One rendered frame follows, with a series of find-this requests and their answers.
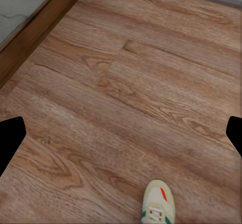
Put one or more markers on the gym shoe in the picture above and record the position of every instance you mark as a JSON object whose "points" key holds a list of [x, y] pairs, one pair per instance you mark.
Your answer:
{"points": [[158, 204]]}

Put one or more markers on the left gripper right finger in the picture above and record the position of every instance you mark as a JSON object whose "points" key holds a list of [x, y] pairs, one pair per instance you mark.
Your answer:
{"points": [[234, 132]]}

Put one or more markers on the door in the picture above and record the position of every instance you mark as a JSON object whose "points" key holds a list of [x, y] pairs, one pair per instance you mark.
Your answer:
{"points": [[24, 24]]}

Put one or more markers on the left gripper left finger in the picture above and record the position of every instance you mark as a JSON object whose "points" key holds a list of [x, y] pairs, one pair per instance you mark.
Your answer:
{"points": [[12, 133]]}

